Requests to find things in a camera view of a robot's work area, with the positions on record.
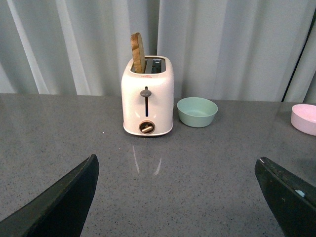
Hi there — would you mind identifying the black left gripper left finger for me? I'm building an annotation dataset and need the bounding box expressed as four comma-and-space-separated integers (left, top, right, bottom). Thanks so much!
0, 154, 99, 237

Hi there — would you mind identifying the green bowl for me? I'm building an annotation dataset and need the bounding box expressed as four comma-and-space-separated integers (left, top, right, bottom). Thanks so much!
177, 97, 218, 128

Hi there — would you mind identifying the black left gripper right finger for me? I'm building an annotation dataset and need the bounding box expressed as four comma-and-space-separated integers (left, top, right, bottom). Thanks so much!
255, 157, 316, 237

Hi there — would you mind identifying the cream white toaster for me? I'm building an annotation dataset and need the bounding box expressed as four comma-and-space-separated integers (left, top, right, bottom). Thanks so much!
121, 56, 174, 136

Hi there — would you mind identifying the pink bowl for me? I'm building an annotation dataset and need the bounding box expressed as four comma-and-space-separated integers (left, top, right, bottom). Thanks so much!
291, 104, 316, 136

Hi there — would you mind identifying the grey curtain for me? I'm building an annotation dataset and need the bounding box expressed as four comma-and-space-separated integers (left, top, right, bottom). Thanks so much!
0, 0, 316, 103

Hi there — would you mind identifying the brown bread slice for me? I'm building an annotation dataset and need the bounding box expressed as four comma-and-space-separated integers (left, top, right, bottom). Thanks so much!
130, 32, 146, 74

